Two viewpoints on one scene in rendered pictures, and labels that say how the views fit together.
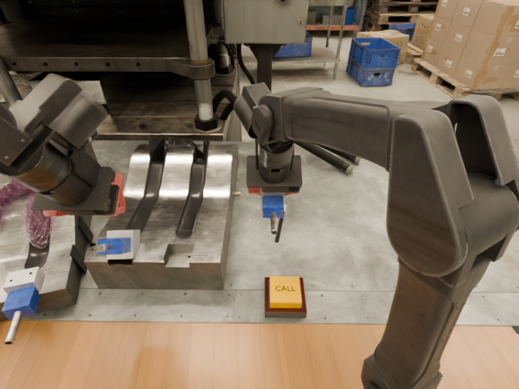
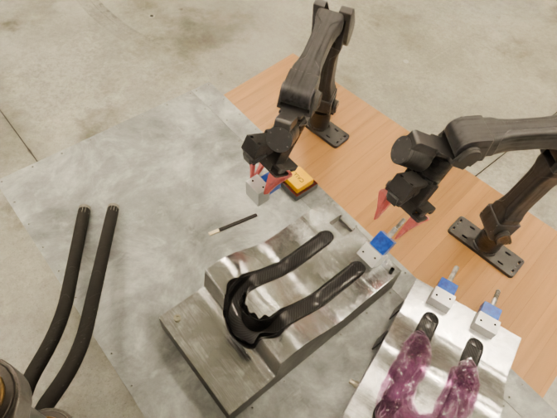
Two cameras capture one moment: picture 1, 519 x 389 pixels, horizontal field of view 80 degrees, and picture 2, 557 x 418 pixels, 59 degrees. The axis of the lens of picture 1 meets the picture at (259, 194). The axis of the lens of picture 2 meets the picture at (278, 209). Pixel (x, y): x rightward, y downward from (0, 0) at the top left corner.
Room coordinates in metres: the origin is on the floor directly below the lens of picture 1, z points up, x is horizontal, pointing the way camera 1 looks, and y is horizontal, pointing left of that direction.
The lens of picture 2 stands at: (1.01, 0.52, 1.89)
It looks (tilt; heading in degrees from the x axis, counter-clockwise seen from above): 55 degrees down; 224
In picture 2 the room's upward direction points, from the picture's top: 7 degrees clockwise
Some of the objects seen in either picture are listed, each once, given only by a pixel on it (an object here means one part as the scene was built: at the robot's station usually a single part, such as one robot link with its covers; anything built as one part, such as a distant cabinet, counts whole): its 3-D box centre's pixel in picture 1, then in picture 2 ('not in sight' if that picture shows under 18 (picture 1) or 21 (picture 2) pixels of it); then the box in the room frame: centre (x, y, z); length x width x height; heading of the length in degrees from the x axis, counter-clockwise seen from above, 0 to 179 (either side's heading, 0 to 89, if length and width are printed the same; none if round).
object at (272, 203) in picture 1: (273, 210); (272, 181); (0.47, -0.03, 0.94); 0.13 x 0.05 x 0.05; 0
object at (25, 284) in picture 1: (20, 307); (447, 286); (0.30, 0.42, 0.86); 0.13 x 0.05 x 0.05; 17
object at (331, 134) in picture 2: not in sight; (320, 116); (0.14, -0.19, 0.84); 0.20 x 0.07 x 0.08; 95
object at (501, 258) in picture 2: not in sight; (491, 239); (0.09, 0.41, 0.84); 0.20 x 0.07 x 0.08; 95
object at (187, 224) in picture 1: (171, 177); (294, 284); (0.61, 0.21, 0.92); 0.35 x 0.16 x 0.09; 179
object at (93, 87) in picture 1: (98, 81); not in sight; (1.43, 0.74, 0.87); 0.50 x 0.27 x 0.17; 179
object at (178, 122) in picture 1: (103, 98); not in sight; (1.51, 0.79, 0.76); 1.30 x 0.84 x 0.07; 89
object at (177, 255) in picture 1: (180, 258); (341, 229); (0.40, 0.16, 0.87); 0.05 x 0.05 x 0.04; 89
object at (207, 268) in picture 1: (181, 190); (283, 294); (0.63, 0.20, 0.87); 0.50 x 0.26 x 0.14; 179
